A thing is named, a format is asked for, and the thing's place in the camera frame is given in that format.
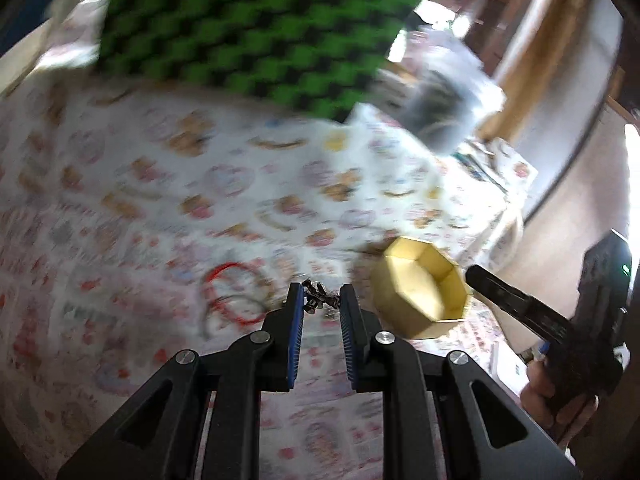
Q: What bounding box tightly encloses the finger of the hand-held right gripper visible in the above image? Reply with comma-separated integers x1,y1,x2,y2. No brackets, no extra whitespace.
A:
465,265,576,347

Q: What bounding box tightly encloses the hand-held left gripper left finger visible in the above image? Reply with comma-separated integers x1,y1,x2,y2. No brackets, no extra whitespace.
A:
57,282,306,480

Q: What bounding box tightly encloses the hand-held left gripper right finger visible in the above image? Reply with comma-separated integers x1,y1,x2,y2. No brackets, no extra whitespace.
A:
339,284,583,480

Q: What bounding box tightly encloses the silver chain bracelet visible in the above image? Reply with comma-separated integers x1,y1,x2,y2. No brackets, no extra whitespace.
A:
300,280,343,318

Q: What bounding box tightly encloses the dark beaded bracelet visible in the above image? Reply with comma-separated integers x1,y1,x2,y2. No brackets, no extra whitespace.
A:
200,294,273,338

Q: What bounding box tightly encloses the gold octagonal tin box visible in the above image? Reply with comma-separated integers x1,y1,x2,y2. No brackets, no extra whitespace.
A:
369,236,473,340

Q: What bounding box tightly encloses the red string bracelet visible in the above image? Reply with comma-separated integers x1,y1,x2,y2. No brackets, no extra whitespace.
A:
202,262,272,325

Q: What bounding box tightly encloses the person's right hand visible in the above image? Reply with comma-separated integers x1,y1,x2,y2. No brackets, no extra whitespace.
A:
520,355,601,453

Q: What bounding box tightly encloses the white card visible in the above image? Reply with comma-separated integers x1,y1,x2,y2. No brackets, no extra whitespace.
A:
492,340,532,392

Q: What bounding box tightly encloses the colourful patterned pen case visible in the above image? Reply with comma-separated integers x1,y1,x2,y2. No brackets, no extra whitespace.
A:
452,140,506,188

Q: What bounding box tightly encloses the bear print cloth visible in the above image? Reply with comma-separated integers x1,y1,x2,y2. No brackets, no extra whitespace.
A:
0,10,538,271

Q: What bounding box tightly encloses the strawberry print cloth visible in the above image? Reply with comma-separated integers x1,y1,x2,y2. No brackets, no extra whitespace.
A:
0,200,521,480

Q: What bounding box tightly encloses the clear plastic jar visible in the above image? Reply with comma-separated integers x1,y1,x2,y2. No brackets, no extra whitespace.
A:
400,35,503,153

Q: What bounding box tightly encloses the green black checkered box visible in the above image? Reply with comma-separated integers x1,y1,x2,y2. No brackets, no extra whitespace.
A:
97,0,443,123

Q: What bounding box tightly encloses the wooden frame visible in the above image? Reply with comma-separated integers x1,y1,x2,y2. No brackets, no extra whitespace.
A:
477,0,596,143

